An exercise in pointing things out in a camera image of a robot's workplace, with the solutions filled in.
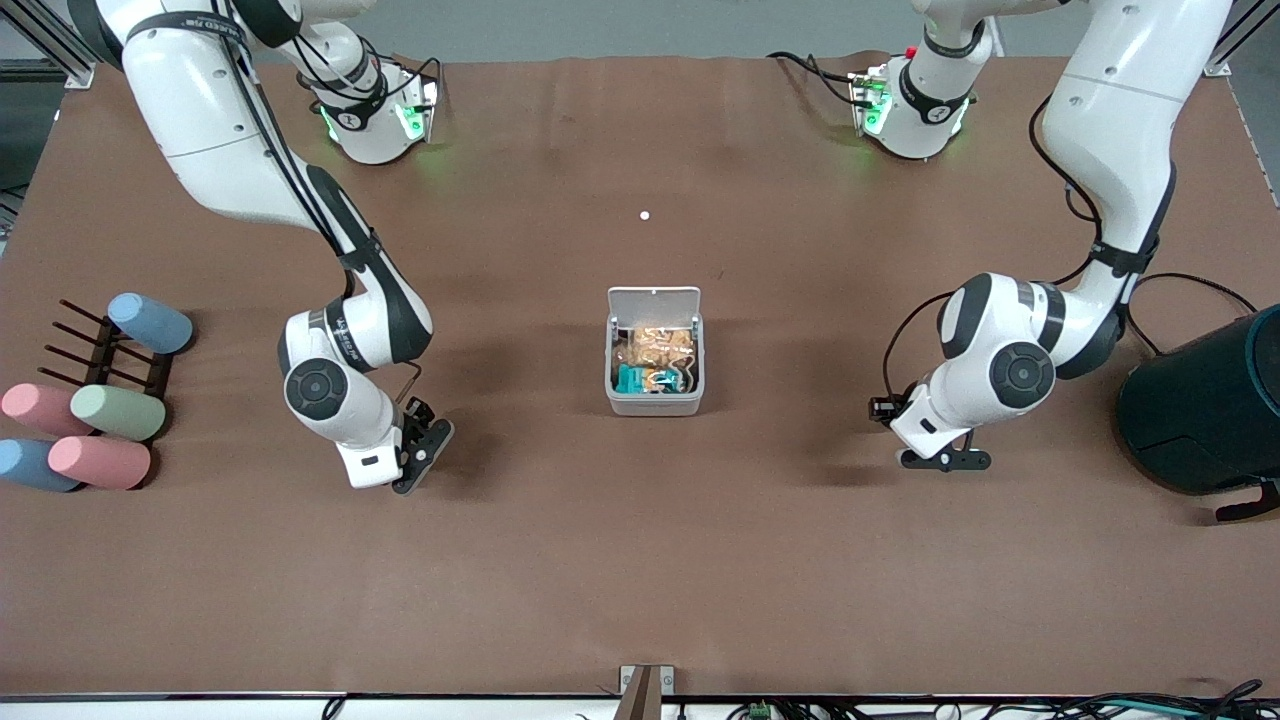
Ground black left base cable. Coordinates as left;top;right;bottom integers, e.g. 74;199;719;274
768;50;863;106

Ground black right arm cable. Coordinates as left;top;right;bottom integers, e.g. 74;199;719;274
222;0;423;403

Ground blue cylinder cup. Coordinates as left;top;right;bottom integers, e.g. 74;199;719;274
0;438;81;493
107;292;194;355

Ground black peg rack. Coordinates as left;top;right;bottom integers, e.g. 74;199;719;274
38;298;173;401

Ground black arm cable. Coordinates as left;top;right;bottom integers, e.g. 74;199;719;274
222;0;423;403
882;93;1151;403

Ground aluminium frame strut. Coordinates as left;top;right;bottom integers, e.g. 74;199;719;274
1203;0;1266;79
0;0;98;91

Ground white lidded trash bin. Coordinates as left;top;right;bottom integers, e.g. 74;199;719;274
606;286;706;418

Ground black base cable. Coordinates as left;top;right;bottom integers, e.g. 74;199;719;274
768;50;863;106
385;53;444;96

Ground black container cable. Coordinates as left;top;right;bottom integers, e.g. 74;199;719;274
1125;272;1259;356

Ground paper table cover sheet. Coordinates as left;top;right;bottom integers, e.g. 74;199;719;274
0;52;1280;698

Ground metal edge bracket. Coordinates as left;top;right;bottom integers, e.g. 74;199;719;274
619;664;675;720

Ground dark teal round container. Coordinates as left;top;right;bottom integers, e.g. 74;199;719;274
1115;303;1280;523

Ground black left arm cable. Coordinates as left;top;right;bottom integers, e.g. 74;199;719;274
882;93;1151;403

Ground clear puffed snack bag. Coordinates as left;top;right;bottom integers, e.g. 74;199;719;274
615;325;697;393

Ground tangled black cable bundle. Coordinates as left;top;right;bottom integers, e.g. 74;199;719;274
1040;680;1280;720

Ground green cylinder cup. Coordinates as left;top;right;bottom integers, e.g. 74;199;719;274
70;384;167;443

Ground pink cylinder cup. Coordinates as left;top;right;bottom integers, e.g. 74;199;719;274
47;436;152;491
0;383;96;438

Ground black right base cable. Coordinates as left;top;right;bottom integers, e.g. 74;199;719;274
385;53;444;96

